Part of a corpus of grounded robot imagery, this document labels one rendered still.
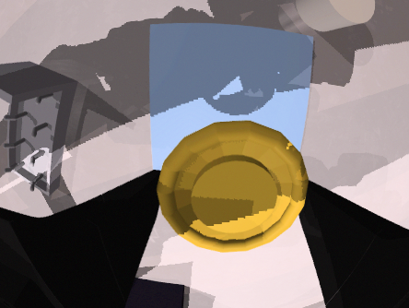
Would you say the yellow plate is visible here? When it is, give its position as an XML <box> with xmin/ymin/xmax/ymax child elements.
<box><xmin>157</xmin><ymin>121</ymin><xmax>309</xmax><ymax>254</ymax></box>

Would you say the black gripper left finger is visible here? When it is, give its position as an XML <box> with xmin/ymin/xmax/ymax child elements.
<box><xmin>0</xmin><ymin>170</ymin><xmax>160</xmax><ymax>308</ymax></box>

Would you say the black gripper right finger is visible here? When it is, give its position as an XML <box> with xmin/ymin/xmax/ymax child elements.
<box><xmin>298</xmin><ymin>181</ymin><xmax>409</xmax><ymax>308</ymax></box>

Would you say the white dish rack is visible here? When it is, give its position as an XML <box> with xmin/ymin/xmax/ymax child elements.
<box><xmin>0</xmin><ymin>61</ymin><xmax>78</xmax><ymax>195</ymax></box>

